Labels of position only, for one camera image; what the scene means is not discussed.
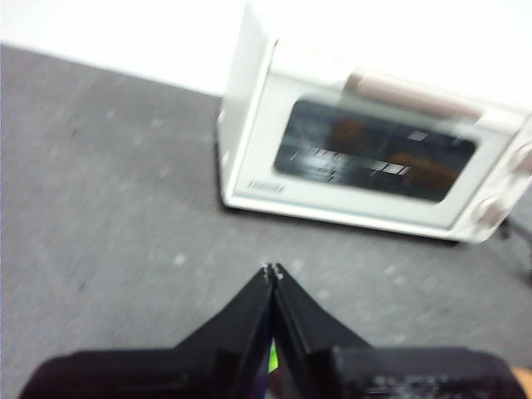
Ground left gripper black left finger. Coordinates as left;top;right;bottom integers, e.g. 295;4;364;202
18;264;275;399

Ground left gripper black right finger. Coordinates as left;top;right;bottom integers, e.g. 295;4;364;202
272;262;529;399

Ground glass oven door beige handle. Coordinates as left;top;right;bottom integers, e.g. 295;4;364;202
226;41;530;234

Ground white toaster oven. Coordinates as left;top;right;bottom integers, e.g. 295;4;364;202
214;0;532;247

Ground beige oven knob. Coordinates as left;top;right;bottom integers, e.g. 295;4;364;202
513;143;532;175
475;195;510;226

